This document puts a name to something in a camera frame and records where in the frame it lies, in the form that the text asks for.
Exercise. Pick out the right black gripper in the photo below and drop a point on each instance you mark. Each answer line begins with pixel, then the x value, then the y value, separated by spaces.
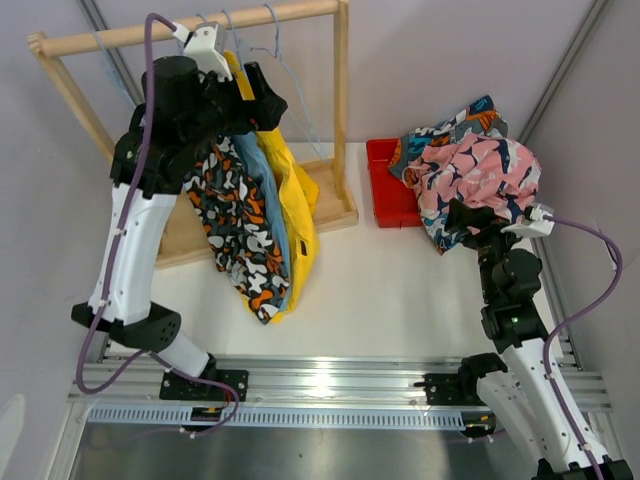
pixel 461 216

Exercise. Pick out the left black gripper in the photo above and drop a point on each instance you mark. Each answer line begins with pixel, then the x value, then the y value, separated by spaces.
pixel 263 111

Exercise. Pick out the pink patterned shorts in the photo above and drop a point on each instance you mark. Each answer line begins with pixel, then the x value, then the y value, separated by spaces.
pixel 481 171

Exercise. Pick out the blue hanger of pink shorts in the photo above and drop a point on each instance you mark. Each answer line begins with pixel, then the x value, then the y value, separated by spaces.
pixel 309 132

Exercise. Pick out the yellow shorts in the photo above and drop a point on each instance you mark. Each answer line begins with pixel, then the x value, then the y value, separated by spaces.
pixel 298 195

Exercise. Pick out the blue orange graphic shorts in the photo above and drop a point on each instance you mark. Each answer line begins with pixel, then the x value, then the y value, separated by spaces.
pixel 480 117

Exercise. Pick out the blue hanger of yellow shorts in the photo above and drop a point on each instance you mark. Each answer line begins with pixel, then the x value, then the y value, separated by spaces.
pixel 241 46

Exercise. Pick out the camouflage orange black shorts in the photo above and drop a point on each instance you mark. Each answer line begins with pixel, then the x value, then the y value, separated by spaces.
pixel 232 211

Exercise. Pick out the light blue wire hanger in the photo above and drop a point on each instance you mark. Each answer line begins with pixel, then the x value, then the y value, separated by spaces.
pixel 119 72

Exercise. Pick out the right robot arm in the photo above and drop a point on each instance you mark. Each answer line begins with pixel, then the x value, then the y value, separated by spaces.
pixel 521 382

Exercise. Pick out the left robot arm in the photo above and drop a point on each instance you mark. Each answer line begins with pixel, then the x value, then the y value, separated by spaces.
pixel 185 109

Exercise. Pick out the light blue shorts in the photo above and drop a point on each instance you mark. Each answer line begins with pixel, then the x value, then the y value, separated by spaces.
pixel 258 168

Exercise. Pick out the red plastic tray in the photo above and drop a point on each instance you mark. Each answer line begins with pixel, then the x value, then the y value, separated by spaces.
pixel 394 205

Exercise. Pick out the wooden clothes rack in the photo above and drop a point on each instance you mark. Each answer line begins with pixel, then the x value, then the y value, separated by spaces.
pixel 183 240

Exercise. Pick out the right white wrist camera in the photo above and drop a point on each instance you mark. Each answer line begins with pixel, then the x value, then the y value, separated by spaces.
pixel 535 222

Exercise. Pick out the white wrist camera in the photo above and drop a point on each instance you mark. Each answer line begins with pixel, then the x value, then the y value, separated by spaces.
pixel 535 222
pixel 204 45

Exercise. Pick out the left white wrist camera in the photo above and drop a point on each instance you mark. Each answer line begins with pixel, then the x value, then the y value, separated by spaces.
pixel 204 45

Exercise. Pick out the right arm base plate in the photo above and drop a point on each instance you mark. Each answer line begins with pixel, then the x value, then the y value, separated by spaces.
pixel 449 389

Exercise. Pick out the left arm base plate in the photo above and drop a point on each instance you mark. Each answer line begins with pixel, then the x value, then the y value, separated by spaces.
pixel 177 388

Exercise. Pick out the aluminium mounting rail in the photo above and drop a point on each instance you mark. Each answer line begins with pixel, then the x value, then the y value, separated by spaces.
pixel 317 392

